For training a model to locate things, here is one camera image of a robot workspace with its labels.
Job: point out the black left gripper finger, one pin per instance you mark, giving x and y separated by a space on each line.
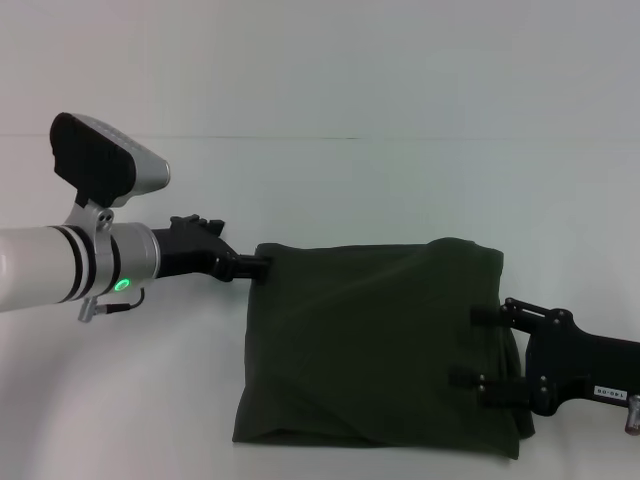
200 224
250 267

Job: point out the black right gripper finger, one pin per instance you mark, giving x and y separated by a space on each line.
520 317
495 390

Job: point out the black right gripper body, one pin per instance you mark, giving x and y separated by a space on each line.
575 365

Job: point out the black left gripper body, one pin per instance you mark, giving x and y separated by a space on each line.
185 252

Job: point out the dark green shirt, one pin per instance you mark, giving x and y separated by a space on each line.
375 340

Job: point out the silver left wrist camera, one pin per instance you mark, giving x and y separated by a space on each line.
100 160

